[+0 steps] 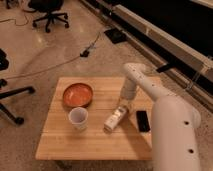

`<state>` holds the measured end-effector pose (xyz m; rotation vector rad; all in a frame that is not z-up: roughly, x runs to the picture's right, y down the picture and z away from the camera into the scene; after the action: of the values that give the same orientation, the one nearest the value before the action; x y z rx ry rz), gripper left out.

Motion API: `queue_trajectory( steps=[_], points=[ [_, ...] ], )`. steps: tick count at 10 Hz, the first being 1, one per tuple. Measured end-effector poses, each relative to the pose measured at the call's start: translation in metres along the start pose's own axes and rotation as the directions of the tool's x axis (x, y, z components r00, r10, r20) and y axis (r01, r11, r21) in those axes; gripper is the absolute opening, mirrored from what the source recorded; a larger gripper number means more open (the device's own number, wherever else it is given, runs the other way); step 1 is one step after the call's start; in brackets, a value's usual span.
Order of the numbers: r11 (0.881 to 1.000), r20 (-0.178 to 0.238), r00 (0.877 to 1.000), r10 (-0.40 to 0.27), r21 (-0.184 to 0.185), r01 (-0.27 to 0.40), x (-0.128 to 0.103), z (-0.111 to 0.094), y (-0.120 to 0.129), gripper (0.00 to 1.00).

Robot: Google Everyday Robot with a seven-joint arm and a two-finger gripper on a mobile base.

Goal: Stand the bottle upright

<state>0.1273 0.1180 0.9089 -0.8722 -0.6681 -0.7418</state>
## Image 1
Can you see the wooden table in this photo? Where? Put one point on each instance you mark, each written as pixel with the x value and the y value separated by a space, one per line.
pixel 61 141

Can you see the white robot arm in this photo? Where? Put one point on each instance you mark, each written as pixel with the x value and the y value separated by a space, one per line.
pixel 173 122

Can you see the clear plastic bottle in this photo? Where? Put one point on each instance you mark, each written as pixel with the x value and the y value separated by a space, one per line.
pixel 115 118

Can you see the orange bowl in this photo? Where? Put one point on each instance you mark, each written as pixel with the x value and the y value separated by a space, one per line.
pixel 77 95

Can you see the black office chair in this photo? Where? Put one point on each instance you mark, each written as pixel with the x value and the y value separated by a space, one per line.
pixel 50 8

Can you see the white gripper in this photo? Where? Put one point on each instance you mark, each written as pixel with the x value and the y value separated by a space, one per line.
pixel 128 90

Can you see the white paper cup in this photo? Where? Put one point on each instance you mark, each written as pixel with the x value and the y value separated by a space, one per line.
pixel 78 117

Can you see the black smartphone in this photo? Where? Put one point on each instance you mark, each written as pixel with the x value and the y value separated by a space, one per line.
pixel 142 121

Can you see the black floor mat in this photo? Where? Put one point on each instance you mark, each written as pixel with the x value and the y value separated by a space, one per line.
pixel 115 35

